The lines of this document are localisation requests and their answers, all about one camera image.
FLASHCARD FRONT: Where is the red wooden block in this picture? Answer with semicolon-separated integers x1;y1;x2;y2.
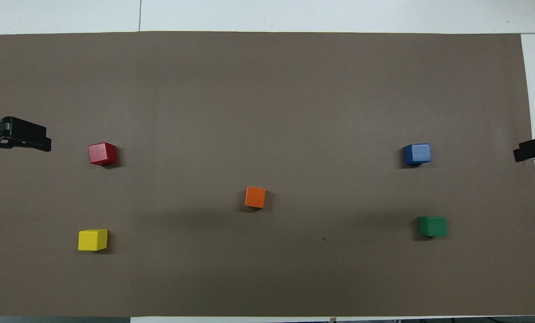
88;142;117;166

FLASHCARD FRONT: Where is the blue wooden block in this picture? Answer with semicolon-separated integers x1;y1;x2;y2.
403;144;431;166

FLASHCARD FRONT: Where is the yellow wooden block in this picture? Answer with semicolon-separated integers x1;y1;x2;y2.
78;229;109;252

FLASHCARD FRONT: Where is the green wooden block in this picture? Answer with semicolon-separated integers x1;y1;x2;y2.
418;216;447;237

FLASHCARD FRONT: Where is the orange wooden block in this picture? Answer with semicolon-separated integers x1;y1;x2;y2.
245;187;267;209

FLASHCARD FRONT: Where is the brown table mat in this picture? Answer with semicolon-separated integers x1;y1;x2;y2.
0;31;535;318

